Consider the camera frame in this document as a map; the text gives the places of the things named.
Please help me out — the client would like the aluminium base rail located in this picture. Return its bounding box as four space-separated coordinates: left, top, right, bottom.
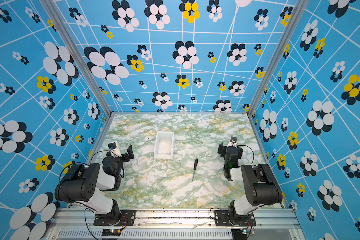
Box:
45 208 305 240

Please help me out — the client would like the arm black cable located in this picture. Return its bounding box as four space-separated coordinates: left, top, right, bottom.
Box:
209 144 269 235
58 149 127 240

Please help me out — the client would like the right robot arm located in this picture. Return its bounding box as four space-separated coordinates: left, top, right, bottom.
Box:
218 143 283 226

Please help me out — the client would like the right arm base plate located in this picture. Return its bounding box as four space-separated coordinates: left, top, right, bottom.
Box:
211 209 256 228

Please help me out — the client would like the white plastic bin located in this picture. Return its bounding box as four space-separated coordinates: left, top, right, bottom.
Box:
154 131 175 160

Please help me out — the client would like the left circuit board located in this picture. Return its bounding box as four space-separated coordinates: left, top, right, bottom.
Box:
102 229 122 238

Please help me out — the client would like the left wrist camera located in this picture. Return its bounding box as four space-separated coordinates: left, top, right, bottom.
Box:
107 143 122 158

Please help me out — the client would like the black handle screwdriver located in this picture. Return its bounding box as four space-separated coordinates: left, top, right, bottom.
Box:
192 159 199 182

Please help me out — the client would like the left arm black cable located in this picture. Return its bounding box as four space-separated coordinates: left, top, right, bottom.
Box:
58 149 127 240

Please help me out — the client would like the right circuit board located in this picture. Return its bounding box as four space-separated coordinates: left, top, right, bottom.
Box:
231 229 251 240

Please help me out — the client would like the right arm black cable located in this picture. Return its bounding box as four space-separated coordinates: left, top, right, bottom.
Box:
209 144 269 235

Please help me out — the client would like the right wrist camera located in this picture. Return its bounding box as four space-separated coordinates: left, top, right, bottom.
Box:
229 137 237 147

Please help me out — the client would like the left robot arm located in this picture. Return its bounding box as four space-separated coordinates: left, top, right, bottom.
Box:
55 143 134 226

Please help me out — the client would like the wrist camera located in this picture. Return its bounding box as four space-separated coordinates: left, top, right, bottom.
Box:
229 137 237 147
107 143 122 158

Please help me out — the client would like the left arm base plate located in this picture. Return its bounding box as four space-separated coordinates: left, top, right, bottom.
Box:
94 210 137 227

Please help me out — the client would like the circuit board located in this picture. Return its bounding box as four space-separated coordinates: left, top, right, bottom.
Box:
231 229 251 240
102 229 122 238

